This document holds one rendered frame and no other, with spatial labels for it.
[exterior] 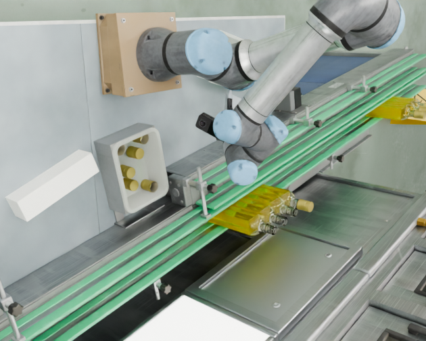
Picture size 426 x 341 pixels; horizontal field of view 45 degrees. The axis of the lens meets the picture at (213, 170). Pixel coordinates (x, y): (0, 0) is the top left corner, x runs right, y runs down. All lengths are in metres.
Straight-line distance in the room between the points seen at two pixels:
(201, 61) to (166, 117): 0.40
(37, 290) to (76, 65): 0.60
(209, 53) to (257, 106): 0.22
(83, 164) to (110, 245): 0.25
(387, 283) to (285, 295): 0.32
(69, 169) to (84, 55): 0.32
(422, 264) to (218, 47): 0.91
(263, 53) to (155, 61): 0.29
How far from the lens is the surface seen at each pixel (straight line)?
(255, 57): 1.39
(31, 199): 1.36
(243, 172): 1.33
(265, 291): 1.52
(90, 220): 1.55
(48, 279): 1.44
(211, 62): 1.33
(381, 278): 1.61
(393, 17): 1.26
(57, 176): 1.39
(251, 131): 1.22
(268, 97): 1.18
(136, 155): 1.53
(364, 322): 1.48
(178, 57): 1.36
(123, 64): 1.42
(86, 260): 1.46
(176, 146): 1.73
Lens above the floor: 1.96
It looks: 40 degrees down
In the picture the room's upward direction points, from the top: 103 degrees clockwise
